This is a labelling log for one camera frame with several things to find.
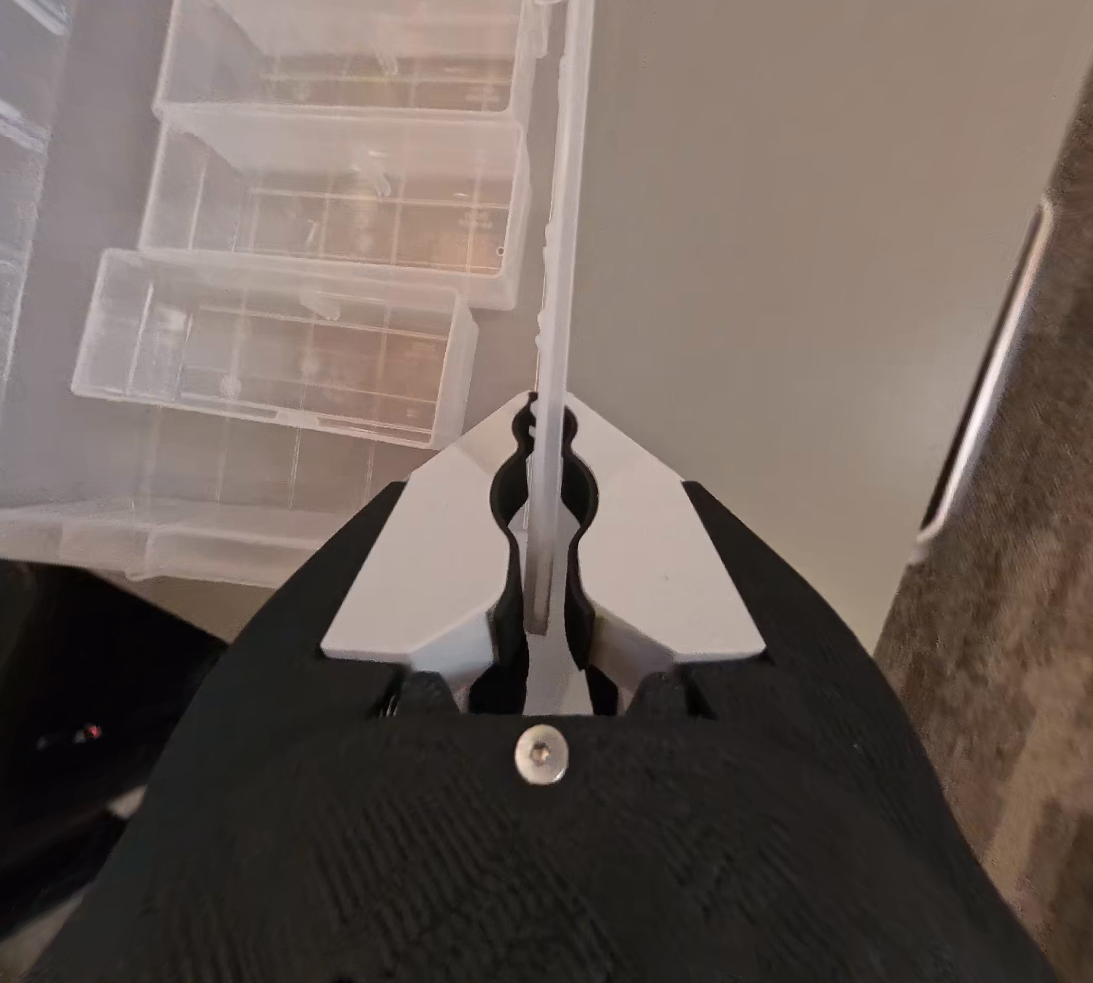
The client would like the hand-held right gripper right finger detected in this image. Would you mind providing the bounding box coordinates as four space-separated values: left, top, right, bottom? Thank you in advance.
561 393 767 717

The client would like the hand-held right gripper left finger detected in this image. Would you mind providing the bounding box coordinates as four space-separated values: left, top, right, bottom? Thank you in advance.
321 393 541 717

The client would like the small clear plastic drawer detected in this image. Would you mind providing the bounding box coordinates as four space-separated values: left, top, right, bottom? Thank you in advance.
139 103 533 312
72 250 480 452
152 0 549 124

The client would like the black object with red light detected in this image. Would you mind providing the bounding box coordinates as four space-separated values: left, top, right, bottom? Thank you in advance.
0 561 232 903

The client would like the large clear plastic drawer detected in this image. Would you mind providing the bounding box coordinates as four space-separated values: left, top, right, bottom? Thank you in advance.
0 0 605 635

